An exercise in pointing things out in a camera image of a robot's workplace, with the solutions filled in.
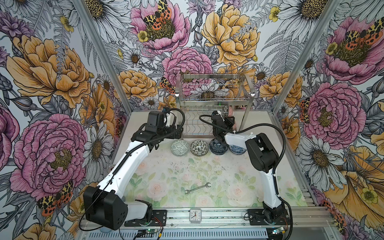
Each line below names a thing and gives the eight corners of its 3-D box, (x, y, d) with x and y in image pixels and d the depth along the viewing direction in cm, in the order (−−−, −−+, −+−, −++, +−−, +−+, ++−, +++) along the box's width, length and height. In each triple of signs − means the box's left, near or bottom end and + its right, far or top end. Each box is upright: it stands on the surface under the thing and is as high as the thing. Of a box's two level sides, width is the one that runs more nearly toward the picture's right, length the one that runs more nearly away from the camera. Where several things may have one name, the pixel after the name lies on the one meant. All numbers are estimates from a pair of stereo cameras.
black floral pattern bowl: (190, 155, 98) (190, 151, 95) (190, 143, 104) (190, 139, 101) (208, 155, 98) (209, 152, 95) (208, 143, 104) (208, 139, 101)
